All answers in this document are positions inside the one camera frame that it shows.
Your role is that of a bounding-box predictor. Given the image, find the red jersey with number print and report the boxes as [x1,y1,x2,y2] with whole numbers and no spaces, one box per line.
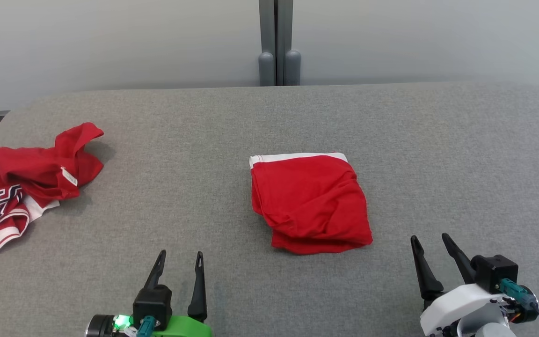
[0,122,105,265]

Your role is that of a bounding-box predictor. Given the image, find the grey fabric sofa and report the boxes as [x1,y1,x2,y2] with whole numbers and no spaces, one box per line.
[0,82,539,337]

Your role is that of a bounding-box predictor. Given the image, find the grey door frame post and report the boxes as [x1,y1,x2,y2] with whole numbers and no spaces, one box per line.
[277,0,302,86]
[258,0,277,87]

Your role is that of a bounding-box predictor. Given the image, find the black cable with teal plug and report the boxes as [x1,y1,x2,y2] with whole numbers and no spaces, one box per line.
[137,315,156,337]
[500,278,539,337]

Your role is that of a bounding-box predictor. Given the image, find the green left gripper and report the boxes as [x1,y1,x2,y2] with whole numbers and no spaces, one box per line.
[86,249,213,337]

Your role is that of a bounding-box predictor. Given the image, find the red shorts with white waistband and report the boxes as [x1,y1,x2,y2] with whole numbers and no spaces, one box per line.
[249,152,374,255]

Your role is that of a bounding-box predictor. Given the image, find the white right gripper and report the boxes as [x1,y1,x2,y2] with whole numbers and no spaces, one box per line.
[410,233,539,337]

